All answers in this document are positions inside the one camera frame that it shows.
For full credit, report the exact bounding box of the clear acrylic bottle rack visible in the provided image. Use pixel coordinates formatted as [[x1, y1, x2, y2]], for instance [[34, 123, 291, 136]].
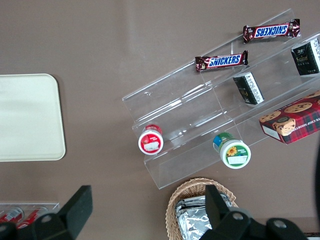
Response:
[[0, 201, 61, 227]]

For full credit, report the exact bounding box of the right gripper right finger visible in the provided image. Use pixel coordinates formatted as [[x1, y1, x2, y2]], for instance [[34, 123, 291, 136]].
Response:
[[197, 184, 253, 240]]

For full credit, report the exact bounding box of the green lidded yogurt cup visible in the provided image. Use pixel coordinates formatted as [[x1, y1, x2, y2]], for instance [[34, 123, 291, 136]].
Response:
[[212, 132, 252, 170]]

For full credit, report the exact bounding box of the red lidded yogurt cup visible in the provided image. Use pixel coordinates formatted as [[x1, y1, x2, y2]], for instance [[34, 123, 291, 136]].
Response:
[[137, 124, 165, 156]]

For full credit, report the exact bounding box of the clear acrylic stepped shelf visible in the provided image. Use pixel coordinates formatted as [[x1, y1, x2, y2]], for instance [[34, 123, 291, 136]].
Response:
[[121, 8, 320, 190]]

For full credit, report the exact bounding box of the red tartan cookie box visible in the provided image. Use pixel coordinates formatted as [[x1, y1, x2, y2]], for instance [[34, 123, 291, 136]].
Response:
[[258, 90, 320, 145]]

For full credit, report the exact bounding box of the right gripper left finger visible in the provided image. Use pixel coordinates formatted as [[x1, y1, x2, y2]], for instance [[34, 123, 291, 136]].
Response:
[[31, 184, 94, 240]]

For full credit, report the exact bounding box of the brown Snickers bar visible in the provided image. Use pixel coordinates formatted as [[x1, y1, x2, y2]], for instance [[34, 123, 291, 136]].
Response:
[[243, 18, 301, 45], [194, 50, 249, 73]]

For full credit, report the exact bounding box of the light tan wicker basket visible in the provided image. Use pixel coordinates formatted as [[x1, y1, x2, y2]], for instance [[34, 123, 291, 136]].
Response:
[[165, 177, 237, 240]]

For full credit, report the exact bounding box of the beige rectangular serving tray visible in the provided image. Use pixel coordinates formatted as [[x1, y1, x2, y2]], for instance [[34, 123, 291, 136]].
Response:
[[0, 73, 67, 163]]

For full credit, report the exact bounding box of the small black tea box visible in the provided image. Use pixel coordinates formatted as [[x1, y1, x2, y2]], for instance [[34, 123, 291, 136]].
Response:
[[290, 37, 320, 77], [232, 71, 265, 107]]

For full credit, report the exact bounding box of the silver foil packet stack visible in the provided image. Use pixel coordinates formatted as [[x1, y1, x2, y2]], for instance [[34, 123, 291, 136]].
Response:
[[174, 194, 234, 240]]

